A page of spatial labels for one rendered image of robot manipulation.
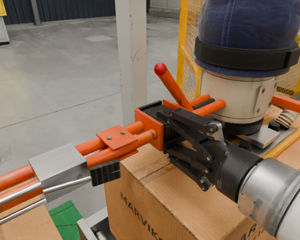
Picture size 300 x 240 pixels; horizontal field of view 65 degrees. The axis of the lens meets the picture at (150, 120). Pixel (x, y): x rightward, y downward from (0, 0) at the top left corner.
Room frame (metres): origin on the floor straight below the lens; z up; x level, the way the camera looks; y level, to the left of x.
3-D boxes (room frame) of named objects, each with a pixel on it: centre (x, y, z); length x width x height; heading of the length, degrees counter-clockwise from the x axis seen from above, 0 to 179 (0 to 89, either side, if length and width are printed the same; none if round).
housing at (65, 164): (0.28, 0.14, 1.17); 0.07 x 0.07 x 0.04; 39
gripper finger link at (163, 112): (0.38, -0.03, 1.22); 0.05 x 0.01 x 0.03; 39
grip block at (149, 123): (0.41, -0.03, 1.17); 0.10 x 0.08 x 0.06; 39
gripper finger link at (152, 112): (0.40, -0.02, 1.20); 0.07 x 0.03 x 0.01; 39
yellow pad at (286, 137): (0.50, -0.28, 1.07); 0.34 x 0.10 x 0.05; 129
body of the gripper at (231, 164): (0.28, -0.12, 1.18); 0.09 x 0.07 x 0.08; 39
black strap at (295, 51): (0.57, -0.22, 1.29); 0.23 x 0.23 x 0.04
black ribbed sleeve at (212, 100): (0.49, -0.13, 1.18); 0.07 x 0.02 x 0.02; 129
